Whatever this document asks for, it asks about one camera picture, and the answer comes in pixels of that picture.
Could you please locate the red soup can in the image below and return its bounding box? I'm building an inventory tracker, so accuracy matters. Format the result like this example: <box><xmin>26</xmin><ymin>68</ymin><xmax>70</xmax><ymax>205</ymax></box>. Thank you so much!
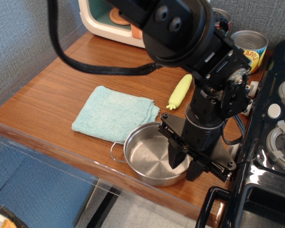
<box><xmin>212</xmin><ymin>8</ymin><xmax>232</xmax><ymax>36</ymax></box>

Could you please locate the black toy stove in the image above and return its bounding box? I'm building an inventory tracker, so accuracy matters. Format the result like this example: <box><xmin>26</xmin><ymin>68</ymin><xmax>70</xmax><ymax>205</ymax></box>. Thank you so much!
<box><xmin>196</xmin><ymin>40</ymin><xmax>285</xmax><ymax>228</ymax></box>

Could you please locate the light blue folded cloth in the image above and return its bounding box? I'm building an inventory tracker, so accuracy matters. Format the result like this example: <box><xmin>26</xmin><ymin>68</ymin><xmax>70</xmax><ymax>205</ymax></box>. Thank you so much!
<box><xmin>72</xmin><ymin>85</ymin><xmax>160</xmax><ymax>143</ymax></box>

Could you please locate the toy microwave teal and cream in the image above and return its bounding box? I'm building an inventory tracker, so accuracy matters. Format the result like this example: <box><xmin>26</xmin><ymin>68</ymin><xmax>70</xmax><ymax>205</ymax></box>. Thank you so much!
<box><xmin>78</xmin><ymin>0</ymin><xmax>145</xmax><ymax>48</ymax></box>

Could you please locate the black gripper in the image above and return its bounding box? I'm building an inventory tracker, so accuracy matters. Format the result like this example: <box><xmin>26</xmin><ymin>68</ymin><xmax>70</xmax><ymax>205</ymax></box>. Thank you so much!
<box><xmin>158</xmin><ymin>104</ymin><xmax>237</xmax><ymax>183</ymax></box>

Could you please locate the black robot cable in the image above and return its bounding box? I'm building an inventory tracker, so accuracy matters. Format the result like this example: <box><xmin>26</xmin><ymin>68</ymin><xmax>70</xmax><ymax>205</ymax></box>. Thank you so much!
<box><xmin>47</xmin><ymin>0</ymin><xmax>163</xmax><ymax>76</ymax></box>

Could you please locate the pineapple slices can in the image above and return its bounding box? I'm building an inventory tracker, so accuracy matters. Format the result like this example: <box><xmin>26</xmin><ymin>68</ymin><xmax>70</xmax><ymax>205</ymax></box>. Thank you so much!
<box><xmin>231</xmin><ymin>30</ymin><xmax>268</xmax><ymax>74</ymax></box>

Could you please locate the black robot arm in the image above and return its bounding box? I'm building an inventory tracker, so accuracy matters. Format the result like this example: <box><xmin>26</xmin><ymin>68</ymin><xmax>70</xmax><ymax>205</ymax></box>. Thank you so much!
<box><xmin>111</xmin><ymin>0</ymin><xmax>250</xmax><ymax>181</ymax></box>

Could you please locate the small steel pot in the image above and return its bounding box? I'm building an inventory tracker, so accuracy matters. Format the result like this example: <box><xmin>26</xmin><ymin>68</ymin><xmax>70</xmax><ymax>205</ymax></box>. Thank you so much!
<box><xmin>110</xmin><ymin>122</ymin><xmax>192</xmax><ymax>187</ymax></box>

